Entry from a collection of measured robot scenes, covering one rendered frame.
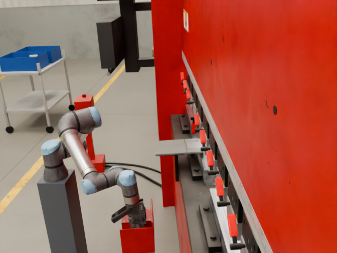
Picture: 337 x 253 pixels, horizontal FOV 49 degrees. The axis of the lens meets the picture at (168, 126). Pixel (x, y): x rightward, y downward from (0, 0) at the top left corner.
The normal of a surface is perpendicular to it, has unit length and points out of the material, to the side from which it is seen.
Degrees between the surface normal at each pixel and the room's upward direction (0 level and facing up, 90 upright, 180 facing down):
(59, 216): 90
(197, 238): 0
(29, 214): 0
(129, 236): 90
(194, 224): 0
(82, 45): 90
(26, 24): 90
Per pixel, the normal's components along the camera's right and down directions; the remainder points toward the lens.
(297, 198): -1.00, 0.06
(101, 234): -0.04, -0.92
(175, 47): 0.05, 0.38
